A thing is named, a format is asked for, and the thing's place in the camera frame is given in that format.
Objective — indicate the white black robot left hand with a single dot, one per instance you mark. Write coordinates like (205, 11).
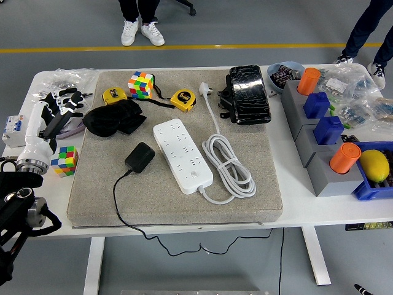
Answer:
(33, 135)

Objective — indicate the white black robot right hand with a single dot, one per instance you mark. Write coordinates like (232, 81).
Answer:
(361, 289)

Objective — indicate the black power adapter plug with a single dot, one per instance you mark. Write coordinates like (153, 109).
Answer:
(139, 156)

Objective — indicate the white power strip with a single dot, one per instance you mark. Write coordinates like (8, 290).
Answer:
(184, 159)

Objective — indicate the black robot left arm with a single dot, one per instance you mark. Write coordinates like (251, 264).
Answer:
(18, 181)

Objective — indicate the white circuit breaker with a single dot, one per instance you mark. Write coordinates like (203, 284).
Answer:
(12, 132)

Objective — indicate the small colourful puzzle cube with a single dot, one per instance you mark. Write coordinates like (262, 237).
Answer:
(64, 161)

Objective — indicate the white table leg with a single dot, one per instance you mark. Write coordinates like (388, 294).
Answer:
(93, 264)
(316, 261)

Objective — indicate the black table control panel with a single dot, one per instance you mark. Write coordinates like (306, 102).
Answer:
(368, 226)

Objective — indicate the clear bag of screws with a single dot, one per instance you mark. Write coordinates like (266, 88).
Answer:
(70, 78)

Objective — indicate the black cloth pouch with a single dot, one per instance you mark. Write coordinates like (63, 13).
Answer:
(116, 113)

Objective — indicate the small yellow tape measure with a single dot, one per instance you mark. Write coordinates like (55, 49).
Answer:
(112, 94)

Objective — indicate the blue plastic bin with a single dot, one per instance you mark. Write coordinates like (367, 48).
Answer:
(368, 190)

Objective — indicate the grey block base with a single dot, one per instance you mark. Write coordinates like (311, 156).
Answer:
(290, 98)
(299, 123)
(334, 186)
(307, 144)

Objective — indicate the large colourful puzzle cube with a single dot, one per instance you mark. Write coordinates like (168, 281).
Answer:
(139, 84)

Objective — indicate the yellow lemon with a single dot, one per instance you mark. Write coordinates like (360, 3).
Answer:
(374, 166)

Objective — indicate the orange cylinder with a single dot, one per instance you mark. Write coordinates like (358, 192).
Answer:
(308, 80)
(345, 158)

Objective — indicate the grey-brown mat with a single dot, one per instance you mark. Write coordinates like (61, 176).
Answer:
(153, 209)

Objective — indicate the small black connector parts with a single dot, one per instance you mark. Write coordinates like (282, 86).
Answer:
(348, 139)

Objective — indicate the person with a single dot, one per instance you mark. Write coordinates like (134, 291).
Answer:
(365, 24)
(129, 9)

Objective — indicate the blue block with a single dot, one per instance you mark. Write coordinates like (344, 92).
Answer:
(328, 130)
(316, 106)

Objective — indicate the clear bag with blue parts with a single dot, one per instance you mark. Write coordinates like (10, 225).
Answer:
(353, 113)

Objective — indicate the clear bag with brown parts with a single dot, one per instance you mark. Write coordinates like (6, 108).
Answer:
(383, 107)

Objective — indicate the black plastic holder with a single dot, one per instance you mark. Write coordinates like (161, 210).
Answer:
(225, 98)

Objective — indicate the black chair base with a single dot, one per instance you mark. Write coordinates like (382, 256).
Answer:
(192, 11)

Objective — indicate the clear bag with labelled parts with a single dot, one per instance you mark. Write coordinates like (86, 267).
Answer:
(344, 80)

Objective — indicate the small metal clip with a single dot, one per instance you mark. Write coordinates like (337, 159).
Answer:
(272, 93)

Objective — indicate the glossy black case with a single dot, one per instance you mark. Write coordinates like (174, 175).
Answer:
(250, 95)

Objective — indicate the light blue bowl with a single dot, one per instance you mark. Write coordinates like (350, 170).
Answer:
(271, 81)

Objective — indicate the black electronic parts heap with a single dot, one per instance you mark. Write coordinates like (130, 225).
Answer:
(284, 75)

